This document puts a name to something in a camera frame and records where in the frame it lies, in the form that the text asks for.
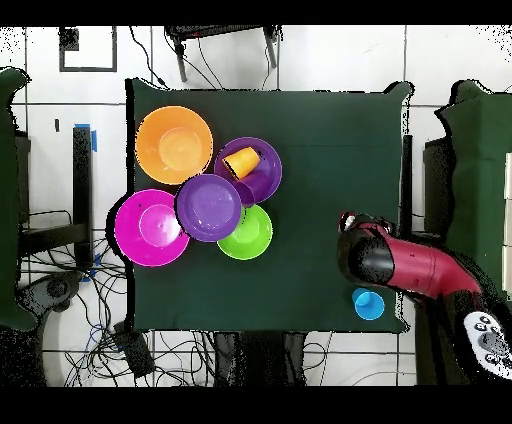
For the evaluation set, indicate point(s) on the purple cup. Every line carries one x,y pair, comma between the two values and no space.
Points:
258,186

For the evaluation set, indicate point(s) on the purple bowl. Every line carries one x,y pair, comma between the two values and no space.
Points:
209,208
270,164

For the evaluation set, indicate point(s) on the orange cup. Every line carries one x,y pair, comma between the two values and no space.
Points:
250,156
236,164

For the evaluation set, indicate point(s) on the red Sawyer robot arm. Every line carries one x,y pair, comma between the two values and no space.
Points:
420,268

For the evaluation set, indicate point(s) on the dark green table cloth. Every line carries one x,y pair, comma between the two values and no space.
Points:
320,160

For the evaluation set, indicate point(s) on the blue cup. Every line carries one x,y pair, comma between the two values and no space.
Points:
368,306

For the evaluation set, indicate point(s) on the green bowl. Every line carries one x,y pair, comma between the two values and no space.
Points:
252,236

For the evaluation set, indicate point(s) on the green cloth covered table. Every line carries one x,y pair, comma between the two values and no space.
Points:
8,200
480,180

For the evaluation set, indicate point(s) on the orange bowl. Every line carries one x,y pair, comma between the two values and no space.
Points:
174,145

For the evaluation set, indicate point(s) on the pink bowl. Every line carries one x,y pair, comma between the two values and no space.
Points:
148,232

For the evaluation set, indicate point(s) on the black power adapter box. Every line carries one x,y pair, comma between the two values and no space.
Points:
134,350

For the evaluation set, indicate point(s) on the blue tape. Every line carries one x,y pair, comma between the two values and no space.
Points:
94,140

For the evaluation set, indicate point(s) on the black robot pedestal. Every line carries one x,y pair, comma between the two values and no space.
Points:
260,360

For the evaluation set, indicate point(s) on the black camera stand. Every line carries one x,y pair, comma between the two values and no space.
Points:
224,31

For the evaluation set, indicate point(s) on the black table frame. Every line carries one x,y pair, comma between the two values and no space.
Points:
82,192

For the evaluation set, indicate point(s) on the black square floor frame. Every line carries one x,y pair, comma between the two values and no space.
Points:
114,48

